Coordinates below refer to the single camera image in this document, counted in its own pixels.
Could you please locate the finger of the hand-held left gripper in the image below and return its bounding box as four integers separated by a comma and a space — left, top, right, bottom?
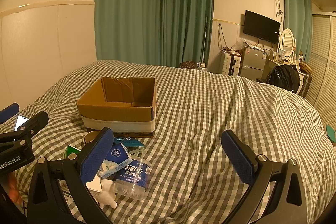
0, 111, 49, 145
0, 103, 20, 124

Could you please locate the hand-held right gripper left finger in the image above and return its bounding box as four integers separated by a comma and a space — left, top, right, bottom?
26, 127, 114, 224

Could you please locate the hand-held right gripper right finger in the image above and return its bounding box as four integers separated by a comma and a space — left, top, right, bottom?
221, 130, 311, 224

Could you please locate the white tape roll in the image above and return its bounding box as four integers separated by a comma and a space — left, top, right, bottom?
83, 130, 104, 145

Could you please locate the blue white tissue packet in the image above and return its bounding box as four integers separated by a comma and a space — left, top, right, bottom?
98, 142, 133, 179

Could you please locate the green white carton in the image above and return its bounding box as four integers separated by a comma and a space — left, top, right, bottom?
64, 145, 80, 160

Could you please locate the white printed tube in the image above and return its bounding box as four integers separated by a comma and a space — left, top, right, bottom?
60, 177, 103, 198

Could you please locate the blue blister pack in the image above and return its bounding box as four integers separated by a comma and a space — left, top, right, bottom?
114, 137, 145, 148

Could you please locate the clear plastic water bottle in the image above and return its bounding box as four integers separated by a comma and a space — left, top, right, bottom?
113, 158, 151, 201

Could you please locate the cardboard box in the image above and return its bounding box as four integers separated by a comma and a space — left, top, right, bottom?
76, 76, 157, 138

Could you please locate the person's left hand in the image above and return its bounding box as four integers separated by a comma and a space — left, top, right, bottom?
7, 173, 23, 205

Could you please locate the smartphone with lit screen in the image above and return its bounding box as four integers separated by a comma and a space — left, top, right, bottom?
14, 115, 30, 132

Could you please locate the grey checked blanket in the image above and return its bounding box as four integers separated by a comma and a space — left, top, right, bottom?
0, 60, 336, 224

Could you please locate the black backpack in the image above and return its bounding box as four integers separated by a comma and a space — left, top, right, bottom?
265, 64, 301, 93

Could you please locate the white suitcase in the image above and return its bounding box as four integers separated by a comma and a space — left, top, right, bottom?
220, 52, 241, 76

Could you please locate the teal object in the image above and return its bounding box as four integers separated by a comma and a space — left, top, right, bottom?
325, 124, 336, 145

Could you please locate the grey mini fridge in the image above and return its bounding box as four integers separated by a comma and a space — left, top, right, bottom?
240, 46, 272, 80

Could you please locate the dressing table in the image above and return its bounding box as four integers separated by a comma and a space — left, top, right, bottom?
265, 56, 307, 77

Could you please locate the patterned chair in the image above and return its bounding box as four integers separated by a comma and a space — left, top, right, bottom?
297, 61, 313, 97

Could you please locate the clear plastic bag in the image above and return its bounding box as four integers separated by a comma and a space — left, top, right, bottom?
232, 39, 248, 53

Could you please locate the white pole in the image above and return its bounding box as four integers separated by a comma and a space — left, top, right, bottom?
201, 17, 208, 68

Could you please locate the white louvred wardrobe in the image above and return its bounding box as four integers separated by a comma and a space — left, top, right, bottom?
306, 12, 336, 130

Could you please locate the white oval mirror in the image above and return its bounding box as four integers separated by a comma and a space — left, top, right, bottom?
278, 28, 295, 59

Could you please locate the narrow green curtain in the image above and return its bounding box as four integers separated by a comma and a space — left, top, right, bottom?
282, 0, 313, 56

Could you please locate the wide green curtain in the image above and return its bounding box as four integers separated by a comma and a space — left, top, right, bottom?
94, 0, 214, 68

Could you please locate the hanging wall cable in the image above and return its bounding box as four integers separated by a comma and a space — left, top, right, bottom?
218, 23, 229, 53

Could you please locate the black wall television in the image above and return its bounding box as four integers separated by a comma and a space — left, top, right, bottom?
243, 10, 280, 44

